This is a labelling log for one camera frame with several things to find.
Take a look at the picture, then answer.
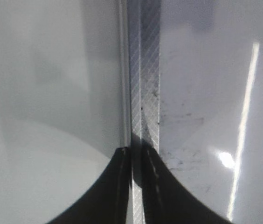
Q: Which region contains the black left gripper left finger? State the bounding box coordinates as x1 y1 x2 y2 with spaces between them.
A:
49 147 131 224

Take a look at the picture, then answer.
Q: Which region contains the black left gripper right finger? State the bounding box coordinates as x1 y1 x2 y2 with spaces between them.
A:
141 143 230 224

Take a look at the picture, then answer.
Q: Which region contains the white board with grey frame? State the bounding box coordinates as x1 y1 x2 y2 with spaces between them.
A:
123 0 263 224

